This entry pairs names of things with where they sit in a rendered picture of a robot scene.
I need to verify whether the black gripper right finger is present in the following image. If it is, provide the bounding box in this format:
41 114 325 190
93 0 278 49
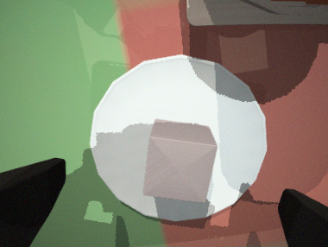
278 187 328 247

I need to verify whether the pale pinkish-grey cube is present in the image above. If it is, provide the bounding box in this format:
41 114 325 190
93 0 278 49
143 119 217 204

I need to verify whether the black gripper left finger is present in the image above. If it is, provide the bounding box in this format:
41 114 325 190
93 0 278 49
0 158 66 247

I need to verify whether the white round dish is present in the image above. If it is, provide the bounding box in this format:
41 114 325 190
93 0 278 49
90 54 268 221

